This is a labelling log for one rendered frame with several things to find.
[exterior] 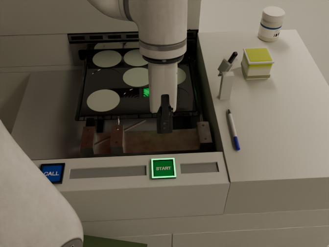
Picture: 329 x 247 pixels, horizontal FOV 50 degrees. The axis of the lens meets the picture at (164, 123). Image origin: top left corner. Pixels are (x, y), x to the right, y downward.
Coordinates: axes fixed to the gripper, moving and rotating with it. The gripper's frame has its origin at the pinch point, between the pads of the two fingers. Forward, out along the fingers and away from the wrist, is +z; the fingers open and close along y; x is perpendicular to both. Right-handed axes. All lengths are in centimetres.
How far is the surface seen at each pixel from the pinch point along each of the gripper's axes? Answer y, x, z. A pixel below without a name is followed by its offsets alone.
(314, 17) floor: -249, 147, 64
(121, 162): -5.4, -10.2, 14.6
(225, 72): -25.1, 17.6, 1.7
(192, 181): 0.6, 6.0, 15.9
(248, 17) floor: -252, 88, 63
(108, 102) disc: -34.0, -15.5, 15.0
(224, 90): -24.4, 17.6, 6.8
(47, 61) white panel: -61, -40, 13
